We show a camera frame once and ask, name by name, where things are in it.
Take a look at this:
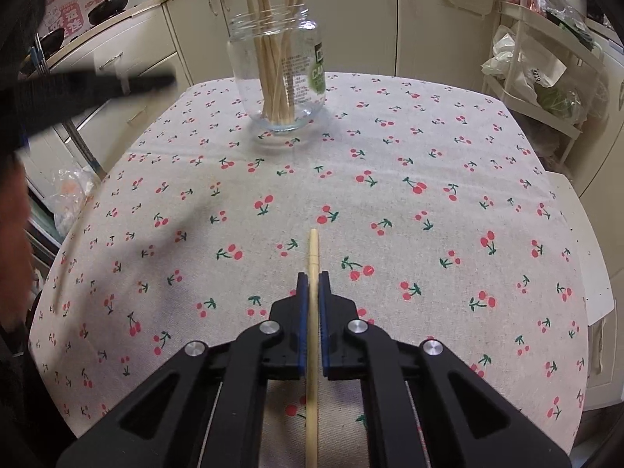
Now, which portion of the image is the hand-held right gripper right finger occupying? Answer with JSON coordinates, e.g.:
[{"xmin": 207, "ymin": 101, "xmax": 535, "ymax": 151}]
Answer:
[{"xmin": 318, "ymin": 270, "xmax": 571, "ymax": 468}]

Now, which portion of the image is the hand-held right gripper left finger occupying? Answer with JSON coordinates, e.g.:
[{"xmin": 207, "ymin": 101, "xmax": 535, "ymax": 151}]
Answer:
[{"xmin": 56, "ymin": 273, "xmax": 310, "ymax": 468}]

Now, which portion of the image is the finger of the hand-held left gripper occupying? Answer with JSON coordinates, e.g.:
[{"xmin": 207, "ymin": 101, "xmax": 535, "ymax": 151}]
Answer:
[{"xmin": 90, "ymin": 70, "xmax": 177, "ymax": 108}]

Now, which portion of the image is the pale bamboo chopstick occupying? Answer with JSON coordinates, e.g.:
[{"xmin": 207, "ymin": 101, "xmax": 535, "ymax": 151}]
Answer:
[{"xmin": 305, "ymin": 227, "xmax": 321, "ymax": 468}]

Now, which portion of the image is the clear glass jar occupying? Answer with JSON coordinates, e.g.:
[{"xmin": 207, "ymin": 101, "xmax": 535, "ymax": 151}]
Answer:
[{"xmin": 227, "ymin": 4, "xmax": 326, "ymax": 132}]

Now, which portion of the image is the bundle of wooden chopsticks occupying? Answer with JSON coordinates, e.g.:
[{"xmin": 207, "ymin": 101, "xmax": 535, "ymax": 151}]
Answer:
[{"xmin": 241, "ymin": 0, "xmax": 323, "ymax": 128}]

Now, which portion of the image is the person's left forearm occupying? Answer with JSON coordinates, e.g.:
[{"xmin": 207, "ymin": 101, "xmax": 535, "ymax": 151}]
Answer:
[{"xmin": 0, "ymin": 151, "xmax": 37, "ymax": 313}]

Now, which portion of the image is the cream kitchen drawer cabinet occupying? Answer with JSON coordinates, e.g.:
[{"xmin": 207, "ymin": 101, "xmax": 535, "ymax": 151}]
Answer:
[{"xmin": 19, "ymin": 2, "xmax": 192, "ymax": 196}]

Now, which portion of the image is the metal pole with blue grip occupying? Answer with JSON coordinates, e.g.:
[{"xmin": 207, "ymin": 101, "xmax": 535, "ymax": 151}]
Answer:
[
  {"xmin": 27, "ymin": 44, "xmax": 50, "ymax": 77},
  {"xmin": 61, "ymin": 119, "xmax": 107, "ymax": 182}
]

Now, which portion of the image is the black frying pan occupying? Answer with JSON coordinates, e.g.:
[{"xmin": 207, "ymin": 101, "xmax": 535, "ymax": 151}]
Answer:
[{"xmin": 41, "ymin": 27, "xmax": 67, "ymax": 52}]

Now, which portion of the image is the black wok with lid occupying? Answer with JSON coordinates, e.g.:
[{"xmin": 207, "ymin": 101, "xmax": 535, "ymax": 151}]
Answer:
[{"xmin": 87, "ymin": 0, "xmax": 130, "ymax": 26}]

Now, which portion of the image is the plastic bag with orange contents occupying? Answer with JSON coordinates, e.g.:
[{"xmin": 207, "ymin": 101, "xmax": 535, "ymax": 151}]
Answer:
[{"xmin": 51, "ymin": 168, "xmax": 101, "ymax": 235}]

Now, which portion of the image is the cherry print tablecloth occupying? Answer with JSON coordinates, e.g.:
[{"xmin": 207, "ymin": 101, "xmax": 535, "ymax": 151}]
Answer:
[{"xmin": 27, "ymin": 71, "xmax": 593, "ymax": 468}]

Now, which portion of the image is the cream kitchen door cabinet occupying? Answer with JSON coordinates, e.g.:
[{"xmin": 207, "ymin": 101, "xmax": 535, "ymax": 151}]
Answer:
[{"xmin": 163, "ymin": 0, "xmax": 499, "ymax": 93}]

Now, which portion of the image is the bag of green vegetables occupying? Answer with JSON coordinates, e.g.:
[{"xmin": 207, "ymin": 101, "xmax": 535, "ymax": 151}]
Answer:
[{"xmin": 536, "ymin": 85, "xmax": 587, "ymax": 124}]

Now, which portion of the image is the white plastic bag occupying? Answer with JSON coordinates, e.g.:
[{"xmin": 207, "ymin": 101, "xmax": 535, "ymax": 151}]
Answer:
[{"xmin": 482, "ymin": 27, "xmax": 566, "ymax": 104}]

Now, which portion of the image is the white storage rack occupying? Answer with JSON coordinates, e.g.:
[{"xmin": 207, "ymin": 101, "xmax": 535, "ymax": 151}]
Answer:
[{"xmin": 482, "ymin": 0, "xmax": 611, "ymax": 177}]

